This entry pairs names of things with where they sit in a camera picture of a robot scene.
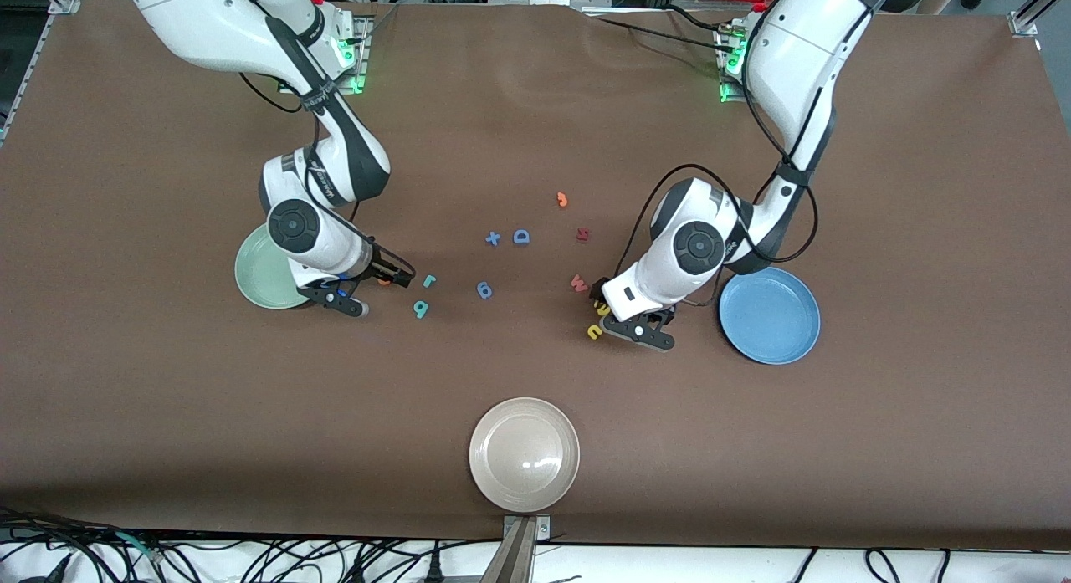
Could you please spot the black power plug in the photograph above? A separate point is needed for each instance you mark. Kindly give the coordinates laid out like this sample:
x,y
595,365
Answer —
x,y
433,570

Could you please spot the pink foam letter w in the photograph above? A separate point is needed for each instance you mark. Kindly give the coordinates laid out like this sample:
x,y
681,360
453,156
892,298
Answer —
x,y
579,283

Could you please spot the pale green plate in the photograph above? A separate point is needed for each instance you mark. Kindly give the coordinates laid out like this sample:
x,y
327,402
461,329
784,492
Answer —
x,y
259,273

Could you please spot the blue foam digit six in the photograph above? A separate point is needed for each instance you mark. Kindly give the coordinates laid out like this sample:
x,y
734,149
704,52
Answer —
x,y
484,293

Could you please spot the teal foam letter q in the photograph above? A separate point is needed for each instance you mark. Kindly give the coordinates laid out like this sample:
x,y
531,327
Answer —
x,y
421,309

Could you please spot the blue plate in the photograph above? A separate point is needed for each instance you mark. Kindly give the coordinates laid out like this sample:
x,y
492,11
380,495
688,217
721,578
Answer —
x,y
770,315

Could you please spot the blue foam letter D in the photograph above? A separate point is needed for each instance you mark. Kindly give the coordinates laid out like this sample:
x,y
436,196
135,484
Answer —
x,y
516,237

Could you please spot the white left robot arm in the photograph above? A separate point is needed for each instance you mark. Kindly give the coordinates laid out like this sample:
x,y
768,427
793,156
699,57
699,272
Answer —
x,y
795,56

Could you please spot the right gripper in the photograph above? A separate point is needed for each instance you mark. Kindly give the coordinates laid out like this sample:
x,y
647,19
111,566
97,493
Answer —
x,y
386,267

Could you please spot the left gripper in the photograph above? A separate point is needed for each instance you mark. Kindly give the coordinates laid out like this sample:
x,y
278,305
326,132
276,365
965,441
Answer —
x,y
600,293

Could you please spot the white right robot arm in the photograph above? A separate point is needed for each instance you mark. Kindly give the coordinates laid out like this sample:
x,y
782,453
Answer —
x,y
217,23

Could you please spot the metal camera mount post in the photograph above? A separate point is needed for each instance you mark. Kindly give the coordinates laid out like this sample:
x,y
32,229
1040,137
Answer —
x,y
519,549

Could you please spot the brown table cover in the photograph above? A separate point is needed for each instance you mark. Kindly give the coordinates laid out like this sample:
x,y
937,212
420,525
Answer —
x,y
535,148

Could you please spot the metal corner bracket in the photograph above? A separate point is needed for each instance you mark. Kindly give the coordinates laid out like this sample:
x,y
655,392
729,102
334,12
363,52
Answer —
x,y
1025,24
65,3

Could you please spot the white plate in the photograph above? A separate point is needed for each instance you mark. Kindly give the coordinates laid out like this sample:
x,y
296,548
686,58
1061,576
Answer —
x,y
524,455

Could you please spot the blue foam plus sign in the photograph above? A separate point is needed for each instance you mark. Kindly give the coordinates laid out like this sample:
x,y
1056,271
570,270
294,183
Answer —
x,y
493,238

